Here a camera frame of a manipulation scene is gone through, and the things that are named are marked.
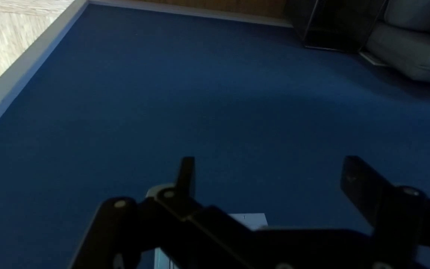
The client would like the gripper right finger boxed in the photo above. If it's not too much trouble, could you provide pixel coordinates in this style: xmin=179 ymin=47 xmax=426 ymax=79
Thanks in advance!
xmin=340 ymin=155 xmax=430 ymax=269

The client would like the white switch box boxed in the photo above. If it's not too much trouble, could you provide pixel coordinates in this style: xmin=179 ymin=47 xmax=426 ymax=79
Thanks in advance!
xmin=145 ymin=184 xmax=268 ymax=269

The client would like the black side table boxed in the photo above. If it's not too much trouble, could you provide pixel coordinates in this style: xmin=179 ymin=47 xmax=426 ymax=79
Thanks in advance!
xmin=288 ymin=0 xmax=387 ymax=52

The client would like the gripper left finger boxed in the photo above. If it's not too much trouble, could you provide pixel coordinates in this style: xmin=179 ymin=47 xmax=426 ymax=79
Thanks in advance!
xmin=68 ymin=156 xmax=275 ymax=269

